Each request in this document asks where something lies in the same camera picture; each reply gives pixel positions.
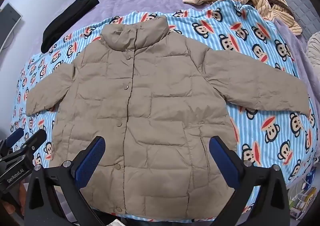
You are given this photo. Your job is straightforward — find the wall-mounted flat screen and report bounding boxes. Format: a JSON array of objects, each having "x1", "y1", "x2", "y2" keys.
[{"x1": 0, "y1": 6, "x2": 23, "y2": 52}]

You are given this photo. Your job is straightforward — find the beige puffer jacket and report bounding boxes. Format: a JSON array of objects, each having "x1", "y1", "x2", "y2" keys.
[{"x1": 25, "y1": 15, "x2": 312, "y2": 216}]

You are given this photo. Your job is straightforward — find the white patterned round pillow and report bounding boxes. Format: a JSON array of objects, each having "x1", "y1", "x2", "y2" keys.
[{"x1": 306, "y1": 32, "x2": 320, "y2": 67}]

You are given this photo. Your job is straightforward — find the tangled white cables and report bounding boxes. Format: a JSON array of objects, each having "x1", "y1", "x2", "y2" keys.
[{"x1": 290, "y1": 178, "x2": 316, "y2": 208}]

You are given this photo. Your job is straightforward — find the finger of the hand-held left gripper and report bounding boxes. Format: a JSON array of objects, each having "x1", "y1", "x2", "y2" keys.
[
  {"x1": 20, "y1": 129, "x2": 48, "y2": 157},
  {"x1": 4, "y1": 127, "x2": 25, "y2": 147}
]

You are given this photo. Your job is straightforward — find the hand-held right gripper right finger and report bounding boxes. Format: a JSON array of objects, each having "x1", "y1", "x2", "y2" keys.
[{"x1": 209, "y1": 136, "x2": 297, "y2": 226}]

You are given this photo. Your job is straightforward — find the black folded cloth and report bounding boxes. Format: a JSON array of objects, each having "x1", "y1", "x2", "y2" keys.
[{"x1": 41, "y1": 0, "x2": 100, "y2": 53}]

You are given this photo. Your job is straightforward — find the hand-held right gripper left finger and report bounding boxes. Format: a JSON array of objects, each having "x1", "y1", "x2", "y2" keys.
[{"x1": 24, "y1": 136, "x2": 105, "y2": 226}]

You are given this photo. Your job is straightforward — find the blue striped monkey print blanket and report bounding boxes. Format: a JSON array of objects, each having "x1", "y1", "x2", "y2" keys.
[{"x1": 10, "y1": 0, "x2": 319, "y2": 219}]

